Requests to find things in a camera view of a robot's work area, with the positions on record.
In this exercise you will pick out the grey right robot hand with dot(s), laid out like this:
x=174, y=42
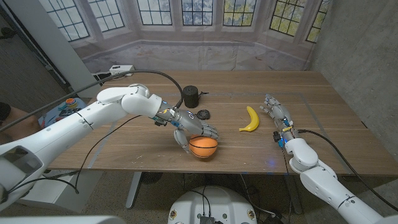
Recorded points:
x=281, y=116

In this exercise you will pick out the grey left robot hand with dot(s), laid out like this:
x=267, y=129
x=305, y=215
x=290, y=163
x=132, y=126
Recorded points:
x=188, y=121

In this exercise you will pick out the orange toy basketball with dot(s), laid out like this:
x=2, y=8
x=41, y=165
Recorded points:
x=203, y=149

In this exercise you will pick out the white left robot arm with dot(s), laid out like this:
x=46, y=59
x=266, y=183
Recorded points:
x=62, y=133

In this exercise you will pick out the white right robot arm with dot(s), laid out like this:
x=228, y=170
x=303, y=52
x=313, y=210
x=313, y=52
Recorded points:
x=320, y=180

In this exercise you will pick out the black cylindrical speaker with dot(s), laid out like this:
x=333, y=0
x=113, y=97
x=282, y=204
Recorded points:
x=191, y=98

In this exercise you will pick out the yellow toy banana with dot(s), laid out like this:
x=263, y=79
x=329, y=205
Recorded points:
x=253, y=119

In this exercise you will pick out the black fan under table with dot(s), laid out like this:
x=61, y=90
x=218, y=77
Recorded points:
x=150, y=178

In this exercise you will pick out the printed window backdrop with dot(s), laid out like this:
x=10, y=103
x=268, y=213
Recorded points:
x=199, y=49

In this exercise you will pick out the metal table leg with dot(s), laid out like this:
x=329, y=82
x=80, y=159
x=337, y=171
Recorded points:
x=293, y=193
x=133, y=189

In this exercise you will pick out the white power strip box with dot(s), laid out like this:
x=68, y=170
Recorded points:
x=122, y=69

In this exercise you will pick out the white robot torso base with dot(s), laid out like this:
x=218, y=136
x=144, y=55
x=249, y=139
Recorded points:
x=213, y=203

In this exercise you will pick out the person leg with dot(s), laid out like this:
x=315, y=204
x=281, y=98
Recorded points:
x=21, y=124

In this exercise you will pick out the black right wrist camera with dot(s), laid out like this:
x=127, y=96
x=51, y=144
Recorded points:
x=276, y=137

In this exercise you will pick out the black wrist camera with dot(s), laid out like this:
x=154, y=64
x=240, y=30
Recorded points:
x=276, y=137
x=160, y=122

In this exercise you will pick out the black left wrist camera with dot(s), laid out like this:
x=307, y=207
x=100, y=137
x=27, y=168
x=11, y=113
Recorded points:
x=160, y=122

